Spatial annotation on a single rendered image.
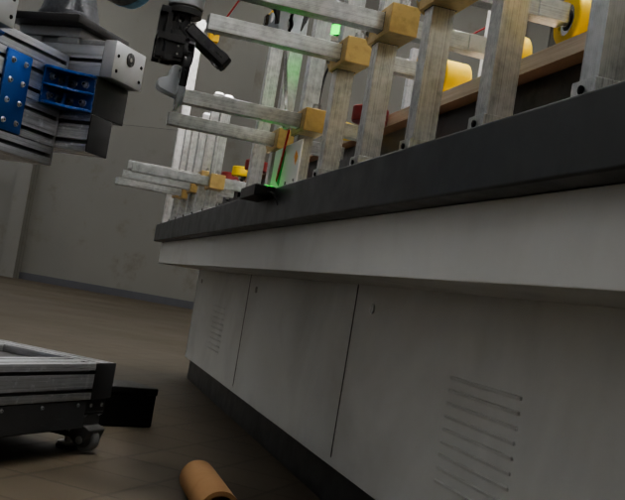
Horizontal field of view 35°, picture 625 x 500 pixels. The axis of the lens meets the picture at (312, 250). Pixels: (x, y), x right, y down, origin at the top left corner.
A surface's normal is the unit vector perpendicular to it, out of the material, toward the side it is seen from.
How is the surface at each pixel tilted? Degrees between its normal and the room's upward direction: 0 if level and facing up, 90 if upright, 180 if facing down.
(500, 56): 90
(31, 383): 90
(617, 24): 90
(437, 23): 90
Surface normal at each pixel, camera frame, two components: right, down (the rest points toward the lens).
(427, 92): 0.25, 0.00
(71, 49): -0.35, -0.11
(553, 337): -0.95, -0.17
